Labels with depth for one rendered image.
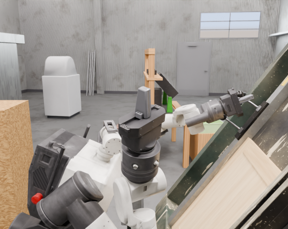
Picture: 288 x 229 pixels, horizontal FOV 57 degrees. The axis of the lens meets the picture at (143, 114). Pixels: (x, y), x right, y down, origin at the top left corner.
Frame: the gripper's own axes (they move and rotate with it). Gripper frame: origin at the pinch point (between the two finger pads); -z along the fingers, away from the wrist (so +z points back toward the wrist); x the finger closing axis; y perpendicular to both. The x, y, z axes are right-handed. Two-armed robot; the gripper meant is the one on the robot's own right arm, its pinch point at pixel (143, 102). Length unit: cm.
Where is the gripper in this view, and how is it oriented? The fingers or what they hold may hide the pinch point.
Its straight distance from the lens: 54.1
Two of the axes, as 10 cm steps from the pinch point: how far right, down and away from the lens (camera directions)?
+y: 7.7, 3.4, -5.3
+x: 6.3, -3.4, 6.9
